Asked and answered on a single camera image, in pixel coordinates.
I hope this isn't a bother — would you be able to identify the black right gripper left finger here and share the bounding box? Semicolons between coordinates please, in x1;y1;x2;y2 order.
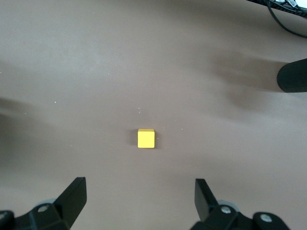
0;176;87;230

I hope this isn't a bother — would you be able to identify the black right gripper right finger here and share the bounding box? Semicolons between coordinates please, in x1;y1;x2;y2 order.
190;178;291;230

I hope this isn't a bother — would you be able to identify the yellow wooden cube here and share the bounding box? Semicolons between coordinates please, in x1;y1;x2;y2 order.
137;128;156;150

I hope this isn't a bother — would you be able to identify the black cylindrical post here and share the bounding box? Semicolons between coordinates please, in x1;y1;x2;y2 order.
276;57;307;94

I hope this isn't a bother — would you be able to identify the black looping cable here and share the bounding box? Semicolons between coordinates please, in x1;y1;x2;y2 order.
265;0;307;38

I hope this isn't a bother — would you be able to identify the tangled black cable bundle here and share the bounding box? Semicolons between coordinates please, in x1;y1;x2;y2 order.
247;0;307;15

